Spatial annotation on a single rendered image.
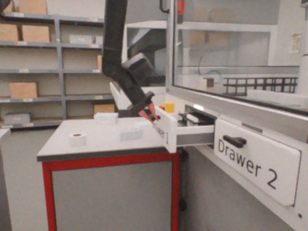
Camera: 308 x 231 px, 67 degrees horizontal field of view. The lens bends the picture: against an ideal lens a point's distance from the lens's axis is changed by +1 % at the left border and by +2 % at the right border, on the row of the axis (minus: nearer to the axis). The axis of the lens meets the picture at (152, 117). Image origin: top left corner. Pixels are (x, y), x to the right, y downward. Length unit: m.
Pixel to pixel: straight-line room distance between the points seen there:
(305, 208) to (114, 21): 0.59
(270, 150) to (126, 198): 0.70
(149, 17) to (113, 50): 1.00
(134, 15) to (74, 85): 3.48
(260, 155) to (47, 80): 4.66
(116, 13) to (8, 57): 4.48
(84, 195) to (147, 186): 0.27
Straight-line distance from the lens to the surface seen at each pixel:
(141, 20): 1.64
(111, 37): 0.67
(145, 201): 1.08
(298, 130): 0.50
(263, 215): 0.65
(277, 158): 0.52
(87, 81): 4.96
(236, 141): 0.56
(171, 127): 0.70
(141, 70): 0.72
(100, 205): 1.07
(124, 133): 1.04
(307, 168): 0.50
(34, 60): 5.00
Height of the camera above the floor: 1.07
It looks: 12 degrees down
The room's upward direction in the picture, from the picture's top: straight up
